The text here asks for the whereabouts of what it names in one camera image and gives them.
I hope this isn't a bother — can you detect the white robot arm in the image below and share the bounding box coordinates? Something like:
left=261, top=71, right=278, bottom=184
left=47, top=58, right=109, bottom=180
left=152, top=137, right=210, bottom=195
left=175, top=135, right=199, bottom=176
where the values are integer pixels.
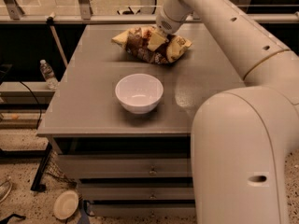
left=156, top=0, right=299, bottom=224

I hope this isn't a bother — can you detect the middle grey drawer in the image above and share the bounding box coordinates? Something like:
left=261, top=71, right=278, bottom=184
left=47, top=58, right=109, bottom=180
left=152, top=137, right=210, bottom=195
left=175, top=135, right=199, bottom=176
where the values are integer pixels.
left=78, top=182, right=194, bottom=201

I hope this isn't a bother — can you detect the top grey drawer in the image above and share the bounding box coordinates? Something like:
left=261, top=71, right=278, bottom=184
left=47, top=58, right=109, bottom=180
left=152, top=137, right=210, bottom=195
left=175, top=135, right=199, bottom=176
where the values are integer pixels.
left=55, top=154, right=192, bottom=179

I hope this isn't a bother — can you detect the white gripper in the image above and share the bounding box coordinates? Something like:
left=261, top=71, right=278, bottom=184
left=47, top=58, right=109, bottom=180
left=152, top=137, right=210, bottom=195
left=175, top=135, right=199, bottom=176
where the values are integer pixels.
left=148, top=0, right=192, bottom=51

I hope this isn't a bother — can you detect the grey drawer cabinet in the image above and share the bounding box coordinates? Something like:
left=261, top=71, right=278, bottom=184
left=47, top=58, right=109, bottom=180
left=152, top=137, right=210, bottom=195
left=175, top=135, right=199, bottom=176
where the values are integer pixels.
left=38, top=24, right=244, bottom=206

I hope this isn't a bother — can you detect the wooden stick with black tape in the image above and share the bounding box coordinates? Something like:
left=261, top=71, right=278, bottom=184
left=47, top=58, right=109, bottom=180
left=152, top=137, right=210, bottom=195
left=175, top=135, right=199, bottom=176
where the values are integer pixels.
left=47, top=12, right=68, bottom=66

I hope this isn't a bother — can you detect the black cable left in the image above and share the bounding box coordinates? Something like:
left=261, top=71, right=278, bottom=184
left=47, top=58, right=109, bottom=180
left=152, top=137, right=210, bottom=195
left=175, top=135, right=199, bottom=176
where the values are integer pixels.
left=19, top=81, right=43, bottom=130

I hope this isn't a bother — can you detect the white bowl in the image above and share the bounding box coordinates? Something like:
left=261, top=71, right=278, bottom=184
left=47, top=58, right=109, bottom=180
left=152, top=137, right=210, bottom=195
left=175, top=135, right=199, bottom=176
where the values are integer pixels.
left=115, top=74, right=164, bottom=114

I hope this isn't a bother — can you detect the metal railing frame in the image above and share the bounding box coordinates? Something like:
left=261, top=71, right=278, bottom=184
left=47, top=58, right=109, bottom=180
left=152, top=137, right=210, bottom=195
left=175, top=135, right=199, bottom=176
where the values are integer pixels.
left=0, top=0, right=299, bottom=25

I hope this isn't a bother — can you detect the cream plate on floor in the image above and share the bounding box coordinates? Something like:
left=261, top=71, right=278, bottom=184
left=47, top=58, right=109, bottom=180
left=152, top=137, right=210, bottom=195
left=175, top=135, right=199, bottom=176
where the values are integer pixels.
left=53, top=190, right=78, bottom=220

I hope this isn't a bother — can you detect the grey drawer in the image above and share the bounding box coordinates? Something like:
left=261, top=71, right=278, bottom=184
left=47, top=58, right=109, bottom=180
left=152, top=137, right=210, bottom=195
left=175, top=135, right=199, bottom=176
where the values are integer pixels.
left=91, top=203, right=196, bottom=217
left=78, top=182, right=194, bottom=201
left=55, top=154, right=192, bottom=179

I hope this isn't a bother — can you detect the bottom grey drawer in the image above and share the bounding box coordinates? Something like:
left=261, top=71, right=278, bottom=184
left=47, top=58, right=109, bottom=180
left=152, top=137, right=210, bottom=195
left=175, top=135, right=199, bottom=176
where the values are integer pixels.
left=91, top=203, right=196, bottom=217

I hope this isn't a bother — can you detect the brown chip bag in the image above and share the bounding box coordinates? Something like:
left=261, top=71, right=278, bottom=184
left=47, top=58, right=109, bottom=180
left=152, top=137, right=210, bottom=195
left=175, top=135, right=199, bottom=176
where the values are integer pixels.
left=112, top=26, right=192, bottom=64

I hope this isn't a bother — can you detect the clear plastic water bottle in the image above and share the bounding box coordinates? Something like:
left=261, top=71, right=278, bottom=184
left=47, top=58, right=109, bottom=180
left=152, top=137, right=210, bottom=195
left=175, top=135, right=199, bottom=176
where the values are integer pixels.
left=40, top=60, right=59, bottom=91

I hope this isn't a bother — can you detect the black metal stand leg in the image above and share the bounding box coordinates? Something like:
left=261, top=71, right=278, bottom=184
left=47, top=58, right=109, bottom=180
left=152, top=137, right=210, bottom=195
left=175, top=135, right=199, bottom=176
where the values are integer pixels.
left=31, top=144, right=52, bottom=192

